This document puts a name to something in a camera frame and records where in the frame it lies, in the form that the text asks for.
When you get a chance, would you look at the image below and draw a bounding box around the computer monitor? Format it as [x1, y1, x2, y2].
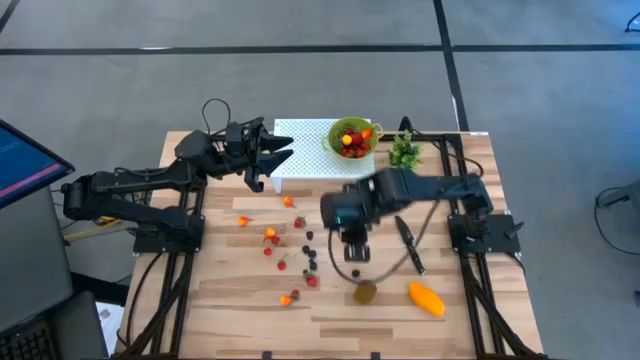
[0, 118, 76, 210]

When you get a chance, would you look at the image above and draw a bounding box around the small potted green plant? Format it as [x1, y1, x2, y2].
[387, 130, 424, 171]

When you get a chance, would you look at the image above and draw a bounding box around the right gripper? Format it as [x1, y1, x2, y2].
[319, 180, 381, 264]

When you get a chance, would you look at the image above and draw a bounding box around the orange toy mango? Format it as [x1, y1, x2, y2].
[408, 281, 447, 319]

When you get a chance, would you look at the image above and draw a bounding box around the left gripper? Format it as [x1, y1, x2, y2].
[216, 113, 295, 194]

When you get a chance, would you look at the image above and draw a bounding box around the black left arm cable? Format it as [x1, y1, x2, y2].
[201, 97, 233, 135]

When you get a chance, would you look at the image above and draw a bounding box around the black kitchen knife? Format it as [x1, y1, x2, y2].
[394, 214, 427, 277]

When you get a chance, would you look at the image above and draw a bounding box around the black keyboard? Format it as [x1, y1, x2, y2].
[0, 314, 57, 360]

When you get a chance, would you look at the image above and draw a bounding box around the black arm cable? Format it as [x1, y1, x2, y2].
[201, 97, 233, 135]
[327, 198, 444, 286]

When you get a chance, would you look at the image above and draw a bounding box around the white paper sheet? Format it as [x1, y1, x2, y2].
[94, 301, 126, 352]

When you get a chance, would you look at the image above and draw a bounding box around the green plastic colander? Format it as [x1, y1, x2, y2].
[322, 116, 385, 161]

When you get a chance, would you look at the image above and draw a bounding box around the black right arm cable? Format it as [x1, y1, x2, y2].
[327, 198, 444, 286]

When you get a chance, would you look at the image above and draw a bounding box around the black aluminium table frame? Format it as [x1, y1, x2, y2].
[107, 115, 551, 360]

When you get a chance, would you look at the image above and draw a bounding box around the yellow tool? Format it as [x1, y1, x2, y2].
[63, 215, 124, 242]

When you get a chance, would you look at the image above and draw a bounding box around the black floor cable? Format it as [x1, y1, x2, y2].
[593, 184, 640, 257]

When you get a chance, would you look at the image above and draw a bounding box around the white perforated shelf riser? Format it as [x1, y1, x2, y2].
[272, 117, 377, 195]

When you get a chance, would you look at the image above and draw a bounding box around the brown toy kiwi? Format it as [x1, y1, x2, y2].
[352, 280, 379, 306]

